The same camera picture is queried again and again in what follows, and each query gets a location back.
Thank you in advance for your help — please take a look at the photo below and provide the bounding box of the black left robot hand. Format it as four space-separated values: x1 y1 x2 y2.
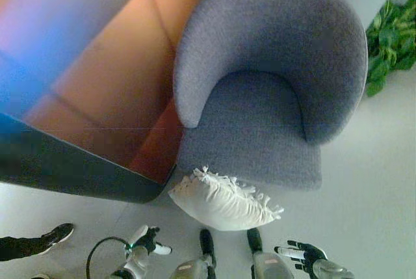
133 225 172 256

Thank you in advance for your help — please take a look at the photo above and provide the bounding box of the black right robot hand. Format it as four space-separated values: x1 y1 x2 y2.
274 240 329 275

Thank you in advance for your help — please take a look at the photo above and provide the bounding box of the white fringed pillow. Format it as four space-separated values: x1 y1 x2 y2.
168 166 285 232

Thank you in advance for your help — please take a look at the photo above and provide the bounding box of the orange sofa with dark base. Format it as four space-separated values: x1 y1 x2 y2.
0 0 232 205

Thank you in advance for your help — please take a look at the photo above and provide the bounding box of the person's black sneaker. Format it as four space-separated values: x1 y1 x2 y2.
38 222 75 256

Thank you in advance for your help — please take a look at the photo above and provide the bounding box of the person's black trouser leg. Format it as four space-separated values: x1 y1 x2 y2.
0 234 49 262

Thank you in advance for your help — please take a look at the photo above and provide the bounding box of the grey round armchair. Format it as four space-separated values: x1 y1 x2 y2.
173 0 369 193

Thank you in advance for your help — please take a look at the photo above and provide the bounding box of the green leafy plant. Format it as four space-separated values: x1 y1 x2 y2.
365 0 416 98

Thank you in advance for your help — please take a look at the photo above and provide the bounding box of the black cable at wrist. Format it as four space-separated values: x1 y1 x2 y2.
85 236 131 279

